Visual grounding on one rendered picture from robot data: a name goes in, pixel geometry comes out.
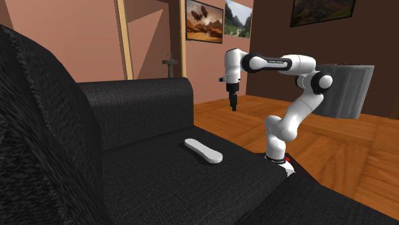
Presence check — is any grey pedestal sink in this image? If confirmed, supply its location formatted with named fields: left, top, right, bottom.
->
left=161, top=52, right=180, bottom=79

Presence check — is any desert scene wall picture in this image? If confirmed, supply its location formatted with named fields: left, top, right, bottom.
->
left=185, top=0, right=224, bottom=45

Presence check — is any dark robot stand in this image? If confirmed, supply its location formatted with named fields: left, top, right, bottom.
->
left=285, top=152, right=313, bottom=180

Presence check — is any mountain valley wall picture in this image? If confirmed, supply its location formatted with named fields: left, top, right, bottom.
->
left=224, top=0, right=254, bottom=40

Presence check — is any white remote control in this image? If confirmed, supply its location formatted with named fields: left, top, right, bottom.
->
left=184, top=137, right=224, bottom=165

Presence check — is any pale wooden door frame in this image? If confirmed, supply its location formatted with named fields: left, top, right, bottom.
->
left=114, top=0, right=187, bottom=81

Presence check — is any grey draped round table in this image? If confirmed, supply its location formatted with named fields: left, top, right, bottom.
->
left=312, top=63, right=376, bottom=120

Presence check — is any dark landscape wall picture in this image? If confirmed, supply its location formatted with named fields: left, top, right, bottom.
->
left=289, top=0, right=357, bottom=28

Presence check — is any black fabric sofa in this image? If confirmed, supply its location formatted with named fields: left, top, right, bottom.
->
left=0, top=24, right=399, bottom=225

